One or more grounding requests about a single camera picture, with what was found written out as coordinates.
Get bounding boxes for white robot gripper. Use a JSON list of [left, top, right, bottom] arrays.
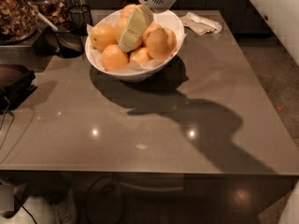
[[119, 0, 177, 52]]

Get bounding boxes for white ceramic bowl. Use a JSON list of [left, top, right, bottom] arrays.
[[84, 7, 186, 83]]

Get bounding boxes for small front centre orange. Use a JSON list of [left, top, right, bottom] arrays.
[[130, 47, 151, 65]]

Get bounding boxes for white paper bowl liner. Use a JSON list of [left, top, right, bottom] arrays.
[[86, 9, 188, 75]]

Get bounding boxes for crumpled beige paper napkin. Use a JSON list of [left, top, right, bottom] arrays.
[[180, 12, 222, 35]]

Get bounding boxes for dark glass cup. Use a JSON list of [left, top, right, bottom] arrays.
[[54, 21, 84, 58]]

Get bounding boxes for glass jar dried snacks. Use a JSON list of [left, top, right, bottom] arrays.
[[26, 0, 70, 24]]

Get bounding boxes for metal tray stand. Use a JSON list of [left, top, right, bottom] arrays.
[[0, 30, 46, 61]]

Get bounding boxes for large glass snack jar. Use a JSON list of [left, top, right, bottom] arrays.
[[0, 0, 36, 45]]

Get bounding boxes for black device on left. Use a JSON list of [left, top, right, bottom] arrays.
[[0, 64, 36, 112]]

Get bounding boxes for black wire mesh cup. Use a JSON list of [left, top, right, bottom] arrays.
[[69, 5, 93, 36]]

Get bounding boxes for thin black cable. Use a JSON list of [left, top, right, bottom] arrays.
[[0, 96, 16, 150]]

